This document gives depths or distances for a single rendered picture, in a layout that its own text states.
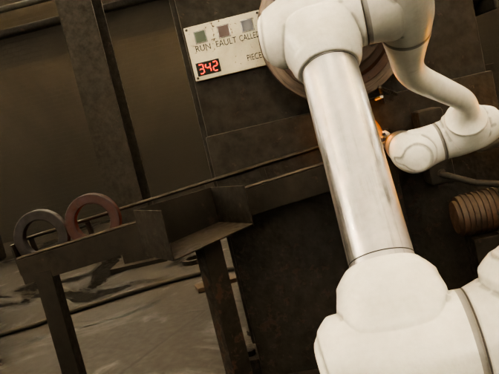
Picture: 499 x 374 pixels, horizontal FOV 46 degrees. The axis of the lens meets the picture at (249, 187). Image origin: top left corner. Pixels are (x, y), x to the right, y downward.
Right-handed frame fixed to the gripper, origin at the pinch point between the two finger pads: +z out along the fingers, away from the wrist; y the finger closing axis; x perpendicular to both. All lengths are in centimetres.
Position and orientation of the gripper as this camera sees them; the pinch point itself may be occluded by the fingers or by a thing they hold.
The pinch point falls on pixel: (386, 136)
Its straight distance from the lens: 192.6
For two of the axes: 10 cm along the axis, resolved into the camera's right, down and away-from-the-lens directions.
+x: -2.3, -9.5, -2.0
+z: 0.3, -2.1, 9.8
